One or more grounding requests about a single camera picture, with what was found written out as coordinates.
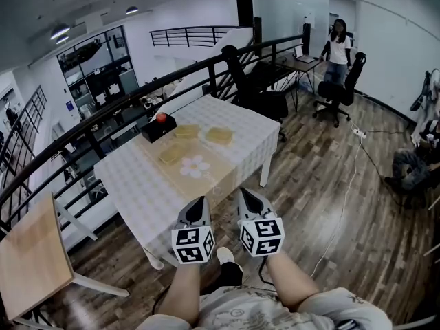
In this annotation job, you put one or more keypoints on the open laptop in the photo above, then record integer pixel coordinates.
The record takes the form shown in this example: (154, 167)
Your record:
(305, 59)

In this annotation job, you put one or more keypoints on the round ceiling lamp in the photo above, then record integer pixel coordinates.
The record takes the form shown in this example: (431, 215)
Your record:
(60, 31)
(62, 39)
(132, 10)

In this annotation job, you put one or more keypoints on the person's black trouser leg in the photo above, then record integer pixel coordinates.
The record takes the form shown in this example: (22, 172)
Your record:
(229, 275)

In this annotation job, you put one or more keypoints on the light wooden chair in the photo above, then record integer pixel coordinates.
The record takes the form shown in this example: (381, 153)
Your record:
(32, 260)

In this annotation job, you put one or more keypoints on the black box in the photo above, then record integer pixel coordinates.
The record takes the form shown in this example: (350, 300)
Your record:
(161, 131)

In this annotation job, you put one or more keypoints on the person's white shoe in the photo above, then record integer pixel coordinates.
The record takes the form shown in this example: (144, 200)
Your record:
(225, 254)

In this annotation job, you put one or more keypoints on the wooden desk with metal legs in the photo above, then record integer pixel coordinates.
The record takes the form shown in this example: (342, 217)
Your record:
(304, 68)

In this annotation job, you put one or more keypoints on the beige mat with daisy print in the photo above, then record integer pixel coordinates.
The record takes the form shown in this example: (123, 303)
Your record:
(209, 174)

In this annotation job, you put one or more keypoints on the person's left forearm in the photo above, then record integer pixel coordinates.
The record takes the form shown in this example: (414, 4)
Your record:
(182, 292)

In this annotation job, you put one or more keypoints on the white table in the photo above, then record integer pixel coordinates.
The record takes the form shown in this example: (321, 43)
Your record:
(264, 174)

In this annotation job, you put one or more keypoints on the white checkered tablecloth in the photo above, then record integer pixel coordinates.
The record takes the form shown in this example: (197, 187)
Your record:
(148, 191)

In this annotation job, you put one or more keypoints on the white power strip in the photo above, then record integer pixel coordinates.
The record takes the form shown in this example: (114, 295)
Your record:
(358, 132)

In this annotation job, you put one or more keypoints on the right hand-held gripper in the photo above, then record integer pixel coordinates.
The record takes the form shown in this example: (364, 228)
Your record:
(261, 234)

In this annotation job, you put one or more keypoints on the standing fan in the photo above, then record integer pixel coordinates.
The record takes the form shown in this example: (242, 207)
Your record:
(428, 89)

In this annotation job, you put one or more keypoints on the small clear yellowish container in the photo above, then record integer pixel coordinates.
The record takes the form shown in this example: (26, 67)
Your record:
(219, 135)
(173, 153)
(187, 131)

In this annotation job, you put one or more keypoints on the black metal railing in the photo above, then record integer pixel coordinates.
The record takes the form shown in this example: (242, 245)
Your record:
(113, 107)

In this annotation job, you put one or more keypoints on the person's patterned grey shirt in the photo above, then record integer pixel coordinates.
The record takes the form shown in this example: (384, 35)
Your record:
(261, 313)

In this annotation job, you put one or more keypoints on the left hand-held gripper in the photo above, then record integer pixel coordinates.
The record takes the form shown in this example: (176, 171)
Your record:
(192, 242)

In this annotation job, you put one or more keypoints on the person's right forearm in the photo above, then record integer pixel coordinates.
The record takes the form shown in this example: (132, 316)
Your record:
(292, 284)

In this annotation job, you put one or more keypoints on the red round button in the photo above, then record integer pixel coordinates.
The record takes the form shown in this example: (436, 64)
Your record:
(161, 118)

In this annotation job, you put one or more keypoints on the black framed glass cabinet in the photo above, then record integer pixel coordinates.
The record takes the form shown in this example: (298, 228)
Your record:
(99, 71)

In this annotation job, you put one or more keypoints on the black office chair with headrest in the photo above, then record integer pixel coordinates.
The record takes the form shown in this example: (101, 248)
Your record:
(338, 93)

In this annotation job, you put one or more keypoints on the black tall speaker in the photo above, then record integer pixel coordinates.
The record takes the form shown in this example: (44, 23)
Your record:
(307, 39)

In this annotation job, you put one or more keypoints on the black balcony railing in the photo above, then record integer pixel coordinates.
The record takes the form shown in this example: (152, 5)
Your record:
(192, 36)

